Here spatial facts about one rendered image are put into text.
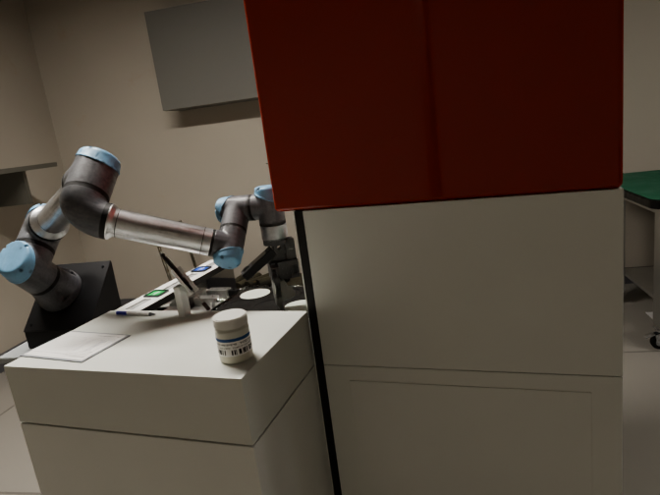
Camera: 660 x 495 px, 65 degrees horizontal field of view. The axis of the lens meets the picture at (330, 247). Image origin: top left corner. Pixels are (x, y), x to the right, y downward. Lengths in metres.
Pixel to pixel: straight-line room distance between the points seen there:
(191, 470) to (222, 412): 0.18
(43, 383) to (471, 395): 0.98
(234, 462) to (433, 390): 0.49
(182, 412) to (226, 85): 3.11
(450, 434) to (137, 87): 3.87
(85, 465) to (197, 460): 0.32
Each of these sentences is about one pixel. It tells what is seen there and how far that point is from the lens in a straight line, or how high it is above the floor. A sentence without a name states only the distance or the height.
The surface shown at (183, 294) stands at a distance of 1.42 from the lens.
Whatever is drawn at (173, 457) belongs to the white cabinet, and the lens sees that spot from 1.22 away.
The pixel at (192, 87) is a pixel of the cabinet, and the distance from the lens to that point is 4.09.
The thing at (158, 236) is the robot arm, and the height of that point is 1.19.
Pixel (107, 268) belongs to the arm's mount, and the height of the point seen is 1.03.
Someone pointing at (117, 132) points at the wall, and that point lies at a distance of 4.74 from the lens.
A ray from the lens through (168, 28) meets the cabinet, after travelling 4.20.
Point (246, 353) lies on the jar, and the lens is 1.08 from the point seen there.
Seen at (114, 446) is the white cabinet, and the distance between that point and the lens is 1.31.
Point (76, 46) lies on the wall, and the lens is 4.93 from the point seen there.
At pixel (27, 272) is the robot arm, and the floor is 1.09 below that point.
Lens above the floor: 1.41
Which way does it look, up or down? 13 degrees down
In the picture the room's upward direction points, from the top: 7 degrees counter-clockwise
